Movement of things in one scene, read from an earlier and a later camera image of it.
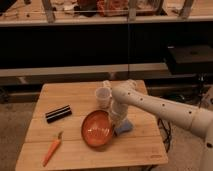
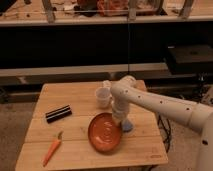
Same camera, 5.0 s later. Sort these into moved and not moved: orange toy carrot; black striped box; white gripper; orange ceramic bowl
Moved: orange ceramic bowl
Not moved: black striped box; orange toy carrot; white gripper
